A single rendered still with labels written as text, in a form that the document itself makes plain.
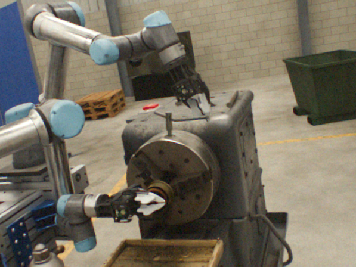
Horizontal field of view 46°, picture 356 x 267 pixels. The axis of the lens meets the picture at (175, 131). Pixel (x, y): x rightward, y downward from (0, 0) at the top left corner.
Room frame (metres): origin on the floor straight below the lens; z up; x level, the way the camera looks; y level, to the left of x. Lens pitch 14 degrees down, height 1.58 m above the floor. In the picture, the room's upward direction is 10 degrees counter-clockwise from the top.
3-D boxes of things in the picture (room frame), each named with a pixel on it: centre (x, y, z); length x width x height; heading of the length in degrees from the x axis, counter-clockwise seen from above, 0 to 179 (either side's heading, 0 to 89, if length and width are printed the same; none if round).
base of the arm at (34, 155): (1.64, 0.59, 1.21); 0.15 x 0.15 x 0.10
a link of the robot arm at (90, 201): (1.26, 0.29, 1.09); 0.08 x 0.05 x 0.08; 159
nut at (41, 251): (0.84, 0.33, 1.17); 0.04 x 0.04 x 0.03
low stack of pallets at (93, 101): (9.47, 1.58, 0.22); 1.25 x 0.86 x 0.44; 170
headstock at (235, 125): (1.79, -0.08, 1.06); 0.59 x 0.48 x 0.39; 160
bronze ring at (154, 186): (1.26, 0.09, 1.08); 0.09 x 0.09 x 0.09; 70
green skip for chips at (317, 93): (5.96, -2.31, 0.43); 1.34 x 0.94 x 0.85; 179
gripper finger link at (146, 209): (1.19, 0.12, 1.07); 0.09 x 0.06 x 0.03; 69
